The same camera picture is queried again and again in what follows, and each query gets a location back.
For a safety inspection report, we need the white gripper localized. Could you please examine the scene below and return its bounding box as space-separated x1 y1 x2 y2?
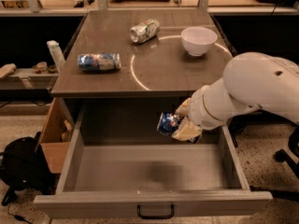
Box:
172 85 224 141

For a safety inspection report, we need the blue pepsi can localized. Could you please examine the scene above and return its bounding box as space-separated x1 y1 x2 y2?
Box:
156 111 202 144

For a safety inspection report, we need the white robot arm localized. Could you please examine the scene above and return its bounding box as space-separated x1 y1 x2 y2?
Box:
172 52 299 141

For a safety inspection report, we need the open grey top drawer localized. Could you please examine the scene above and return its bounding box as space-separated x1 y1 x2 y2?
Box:
34 98 272 218

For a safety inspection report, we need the silver green soda can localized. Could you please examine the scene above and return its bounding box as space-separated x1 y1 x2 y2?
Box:
130 19 160 44

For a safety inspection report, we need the blue silver can on left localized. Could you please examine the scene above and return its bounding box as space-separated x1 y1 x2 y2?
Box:
78 53 121 71

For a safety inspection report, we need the grey cabinet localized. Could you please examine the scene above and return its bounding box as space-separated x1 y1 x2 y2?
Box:
50 8 251 126

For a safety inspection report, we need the white bowl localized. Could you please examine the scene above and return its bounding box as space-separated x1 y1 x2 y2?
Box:
181 26 218 57

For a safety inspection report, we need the black chair base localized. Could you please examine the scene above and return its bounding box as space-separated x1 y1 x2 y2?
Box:
249 127 299 202

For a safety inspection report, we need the cardboard box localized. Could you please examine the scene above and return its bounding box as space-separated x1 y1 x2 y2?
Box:
38 98 75 174

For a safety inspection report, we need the white plastic bottle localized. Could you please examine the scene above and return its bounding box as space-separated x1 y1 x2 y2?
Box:
47 40 65 72

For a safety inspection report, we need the black backpack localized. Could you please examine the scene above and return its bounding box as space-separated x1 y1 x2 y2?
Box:
0 132 55 206

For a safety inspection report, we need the black drawer handle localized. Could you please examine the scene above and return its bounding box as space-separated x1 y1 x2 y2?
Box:
136 204 175 219

